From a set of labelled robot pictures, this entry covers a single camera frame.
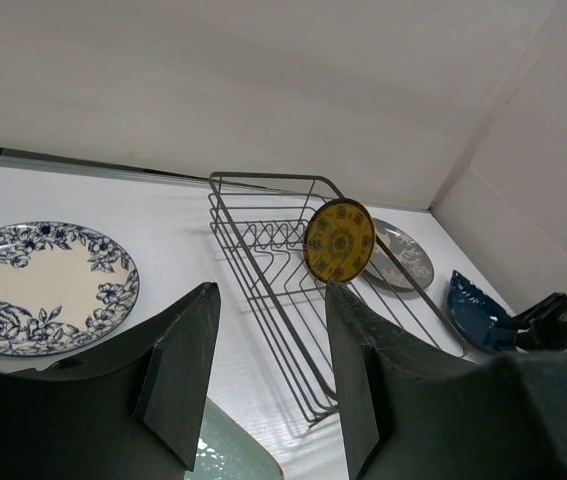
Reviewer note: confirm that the grey reindeer plate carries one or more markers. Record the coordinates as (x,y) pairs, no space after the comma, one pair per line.
(409,254)

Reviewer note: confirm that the blue floral white plate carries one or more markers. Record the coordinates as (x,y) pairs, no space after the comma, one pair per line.
(62,287)

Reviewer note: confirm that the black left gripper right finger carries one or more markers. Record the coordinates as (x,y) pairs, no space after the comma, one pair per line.
(411,411)

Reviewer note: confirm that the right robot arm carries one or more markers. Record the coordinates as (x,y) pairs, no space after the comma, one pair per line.
(542,327)

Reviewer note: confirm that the dark blue leaf dish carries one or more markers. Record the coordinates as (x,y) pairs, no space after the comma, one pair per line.
(476,316)

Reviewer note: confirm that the yellow patterned round plate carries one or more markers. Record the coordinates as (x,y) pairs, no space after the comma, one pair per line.
(339,241)

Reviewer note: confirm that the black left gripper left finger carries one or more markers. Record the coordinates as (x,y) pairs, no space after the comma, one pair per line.
(128,408)

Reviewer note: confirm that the light green rectangular tray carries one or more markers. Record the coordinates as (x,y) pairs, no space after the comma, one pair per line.
(226,451)

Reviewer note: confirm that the grey wire dish rack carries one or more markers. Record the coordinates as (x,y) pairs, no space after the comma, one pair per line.
(259,221)

